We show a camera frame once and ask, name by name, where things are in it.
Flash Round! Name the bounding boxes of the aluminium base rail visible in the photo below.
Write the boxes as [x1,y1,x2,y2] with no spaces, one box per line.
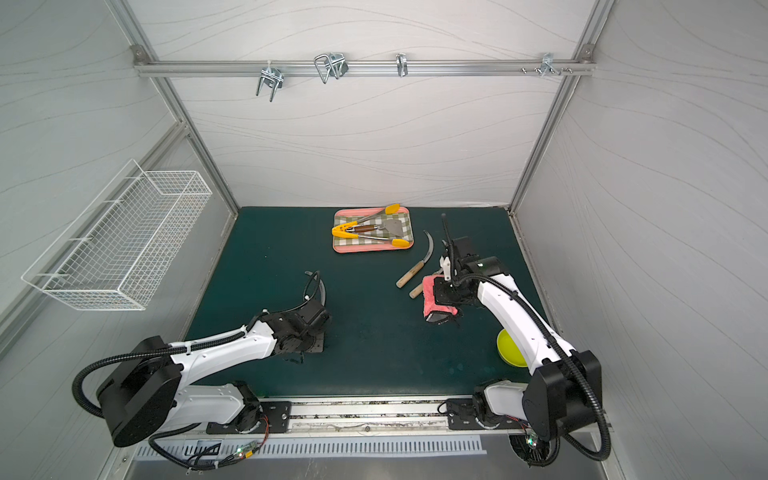
[119,392,614,442]

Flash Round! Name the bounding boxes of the lime green bowl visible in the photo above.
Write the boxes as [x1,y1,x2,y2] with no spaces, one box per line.
[496,329,527,368]

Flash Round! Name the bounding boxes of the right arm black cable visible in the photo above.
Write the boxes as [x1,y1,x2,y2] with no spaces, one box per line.
[508,431,562,468]

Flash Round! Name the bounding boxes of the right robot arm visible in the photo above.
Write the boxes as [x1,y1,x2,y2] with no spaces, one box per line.
[423,256,612,467]

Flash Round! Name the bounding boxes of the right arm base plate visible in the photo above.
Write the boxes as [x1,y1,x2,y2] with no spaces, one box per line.
[437,397,523,431]

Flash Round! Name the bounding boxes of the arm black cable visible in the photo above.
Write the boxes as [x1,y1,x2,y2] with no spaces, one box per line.
[508,431,562,468]
[148,422,271,472]

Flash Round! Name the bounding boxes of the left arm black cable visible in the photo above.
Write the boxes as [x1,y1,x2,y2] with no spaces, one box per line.
[148,422,271,472]

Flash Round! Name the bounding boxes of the yellow tipped metal tongs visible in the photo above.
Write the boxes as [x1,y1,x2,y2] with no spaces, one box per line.
[331,204,411,249]

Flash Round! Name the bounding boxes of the pink checkered tray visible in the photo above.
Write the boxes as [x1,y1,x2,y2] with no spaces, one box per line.
[332,206,415,254]

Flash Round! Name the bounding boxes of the small metal hook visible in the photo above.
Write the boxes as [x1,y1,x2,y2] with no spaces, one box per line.
[395,53,408,78]

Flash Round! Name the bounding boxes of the small metal spatula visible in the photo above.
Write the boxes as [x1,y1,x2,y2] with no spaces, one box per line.
[351,219,403,237]

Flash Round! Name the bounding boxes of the pink rag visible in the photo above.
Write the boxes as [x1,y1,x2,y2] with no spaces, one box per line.
[421,274,459,325]

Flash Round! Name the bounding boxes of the metal U-bolt clamp middle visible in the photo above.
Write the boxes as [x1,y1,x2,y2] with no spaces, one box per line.
[313,52,349,84]

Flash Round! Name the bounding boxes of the white wire basket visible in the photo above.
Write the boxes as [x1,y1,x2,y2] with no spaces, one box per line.
[21,160,212,312]

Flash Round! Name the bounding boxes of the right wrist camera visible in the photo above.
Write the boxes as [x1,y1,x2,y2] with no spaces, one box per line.
[439,256,452,282]

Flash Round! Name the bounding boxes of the metal U-bolt clamp left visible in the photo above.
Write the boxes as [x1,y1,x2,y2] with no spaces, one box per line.
[256,66,284,102]

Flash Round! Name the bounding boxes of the white vent strip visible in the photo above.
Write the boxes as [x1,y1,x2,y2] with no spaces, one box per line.
[157,435,487,461]

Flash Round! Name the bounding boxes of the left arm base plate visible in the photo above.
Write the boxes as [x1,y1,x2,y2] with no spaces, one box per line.
[205,401,292,435]

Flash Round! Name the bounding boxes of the aluminium crossbar rail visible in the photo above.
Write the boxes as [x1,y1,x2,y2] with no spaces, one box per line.
[134,57,597,78]

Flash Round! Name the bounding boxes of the metal u-bolt clamp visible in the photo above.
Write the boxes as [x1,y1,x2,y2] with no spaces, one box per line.
[256,66,284,102]
[313,52,349,84]

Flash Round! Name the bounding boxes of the metal bracket with bolts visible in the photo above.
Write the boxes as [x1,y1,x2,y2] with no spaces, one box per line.
[520,53,572,77]

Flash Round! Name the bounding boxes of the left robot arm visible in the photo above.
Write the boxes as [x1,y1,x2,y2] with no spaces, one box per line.
[71,298,331,447]

